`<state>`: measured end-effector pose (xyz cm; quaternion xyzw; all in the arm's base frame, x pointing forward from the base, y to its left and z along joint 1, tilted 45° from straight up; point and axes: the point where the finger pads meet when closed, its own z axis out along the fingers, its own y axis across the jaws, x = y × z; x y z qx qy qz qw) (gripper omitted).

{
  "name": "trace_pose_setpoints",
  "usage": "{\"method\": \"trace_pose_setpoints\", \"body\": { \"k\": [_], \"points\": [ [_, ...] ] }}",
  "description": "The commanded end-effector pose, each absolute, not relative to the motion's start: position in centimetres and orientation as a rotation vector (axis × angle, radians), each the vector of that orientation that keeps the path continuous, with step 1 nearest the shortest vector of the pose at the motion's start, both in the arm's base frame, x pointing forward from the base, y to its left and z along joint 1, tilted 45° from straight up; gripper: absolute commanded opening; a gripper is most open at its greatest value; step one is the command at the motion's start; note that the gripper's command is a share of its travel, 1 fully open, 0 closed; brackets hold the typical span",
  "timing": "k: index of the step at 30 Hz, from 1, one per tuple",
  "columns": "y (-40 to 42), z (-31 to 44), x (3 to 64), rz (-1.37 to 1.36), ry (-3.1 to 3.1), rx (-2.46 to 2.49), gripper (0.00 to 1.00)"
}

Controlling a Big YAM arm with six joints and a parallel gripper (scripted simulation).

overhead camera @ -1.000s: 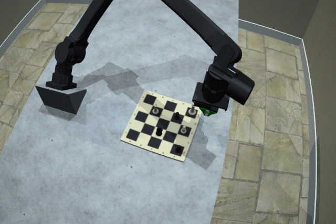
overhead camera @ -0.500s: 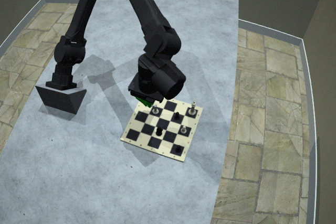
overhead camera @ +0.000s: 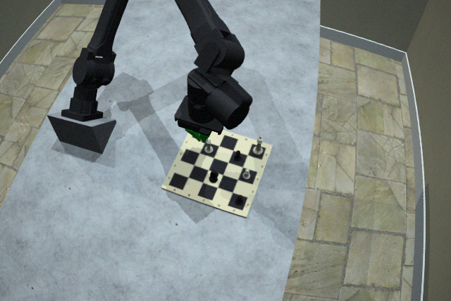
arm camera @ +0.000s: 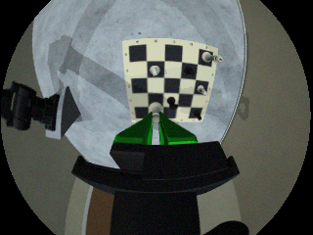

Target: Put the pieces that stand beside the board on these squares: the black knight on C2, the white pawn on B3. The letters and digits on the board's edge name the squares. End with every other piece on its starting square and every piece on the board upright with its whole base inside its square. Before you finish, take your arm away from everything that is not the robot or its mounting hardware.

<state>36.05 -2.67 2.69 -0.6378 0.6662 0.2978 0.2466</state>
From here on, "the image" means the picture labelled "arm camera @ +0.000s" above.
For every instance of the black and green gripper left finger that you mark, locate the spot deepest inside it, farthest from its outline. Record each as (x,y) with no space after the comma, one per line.
(140,132)

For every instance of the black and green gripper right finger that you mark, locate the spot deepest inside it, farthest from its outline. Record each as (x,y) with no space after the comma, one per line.
(170,133)

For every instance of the chessboard with pieces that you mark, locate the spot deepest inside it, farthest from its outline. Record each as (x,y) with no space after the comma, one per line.
(171,56)

